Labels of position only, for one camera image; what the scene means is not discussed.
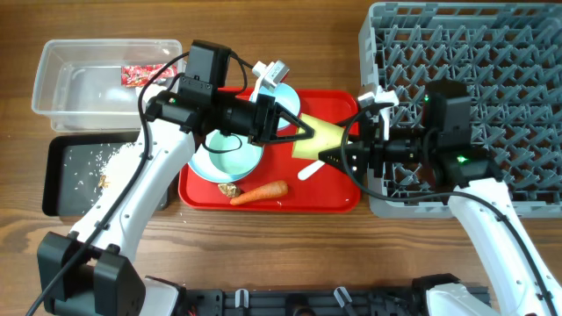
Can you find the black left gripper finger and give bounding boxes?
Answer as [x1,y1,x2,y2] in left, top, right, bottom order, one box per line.
[274,107,314,134]
[263,130,314,144]

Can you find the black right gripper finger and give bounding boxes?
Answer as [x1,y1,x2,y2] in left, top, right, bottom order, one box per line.
[340,126,371,152]
[318,148,358,174]

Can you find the light blue bowl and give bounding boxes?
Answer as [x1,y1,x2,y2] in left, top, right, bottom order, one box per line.
[249,83,300,116]

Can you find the yellow cup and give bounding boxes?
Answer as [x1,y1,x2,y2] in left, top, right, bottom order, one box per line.
[292,113,344,161]

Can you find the green bowl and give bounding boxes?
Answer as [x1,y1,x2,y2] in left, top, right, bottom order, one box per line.
[205,131,263,176]

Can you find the red snack wrapper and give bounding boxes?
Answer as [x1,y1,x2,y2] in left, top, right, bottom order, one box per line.
[121,64,177,88]

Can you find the white tissue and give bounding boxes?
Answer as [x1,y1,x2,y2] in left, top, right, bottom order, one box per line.
[142,84,166,104]

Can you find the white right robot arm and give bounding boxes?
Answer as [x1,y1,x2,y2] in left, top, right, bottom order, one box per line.
[319,79,561,315]

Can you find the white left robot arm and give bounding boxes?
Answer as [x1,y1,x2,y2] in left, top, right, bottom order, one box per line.
[28,91,314,315]

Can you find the grey dishwasher rack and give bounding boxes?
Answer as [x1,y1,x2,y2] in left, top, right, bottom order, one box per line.
[358,2,561,218]

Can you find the clear plastic waste bin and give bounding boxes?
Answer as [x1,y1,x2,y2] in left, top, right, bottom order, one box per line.
[32,39,183,133]

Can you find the black waste tray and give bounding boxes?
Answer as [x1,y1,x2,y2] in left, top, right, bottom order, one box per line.
[41,130,170,218]

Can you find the white plastic spoon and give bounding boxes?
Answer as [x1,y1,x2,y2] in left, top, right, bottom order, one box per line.
[298,161,325,181]

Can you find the red serving tray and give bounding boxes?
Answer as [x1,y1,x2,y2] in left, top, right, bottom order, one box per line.
[178,90,361,213]

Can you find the orange carrot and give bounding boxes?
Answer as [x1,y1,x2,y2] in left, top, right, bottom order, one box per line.
[230,181,289,205]

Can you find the light blue plate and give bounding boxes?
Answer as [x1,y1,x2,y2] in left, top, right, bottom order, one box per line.
[189,146,257,183]

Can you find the brown food scrap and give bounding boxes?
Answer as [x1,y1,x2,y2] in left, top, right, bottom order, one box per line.
[218,183,241,198]

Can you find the rice and food scraps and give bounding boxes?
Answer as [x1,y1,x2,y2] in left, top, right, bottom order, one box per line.
[61,143,142,193]

